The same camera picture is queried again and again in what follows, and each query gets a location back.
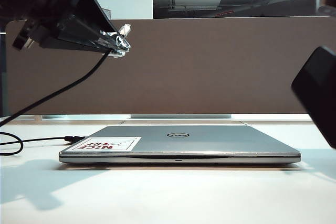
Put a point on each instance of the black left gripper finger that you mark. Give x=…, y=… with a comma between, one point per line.
x=97, y=16
x=76, y=37

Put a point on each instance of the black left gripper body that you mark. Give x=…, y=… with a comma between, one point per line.
x=57, y=6

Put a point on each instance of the black smartphone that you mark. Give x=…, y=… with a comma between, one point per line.
x=320, y=95

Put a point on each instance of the white Nice Try sticker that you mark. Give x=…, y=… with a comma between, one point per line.
x=105, y=145

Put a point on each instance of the brown desk divider panel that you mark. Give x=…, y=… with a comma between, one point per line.
x=197, y=77

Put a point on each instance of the silver Dell laptop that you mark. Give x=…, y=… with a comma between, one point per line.
x=210, y=142

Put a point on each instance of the white wall socket plate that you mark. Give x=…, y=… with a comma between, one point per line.
x=108, y=14

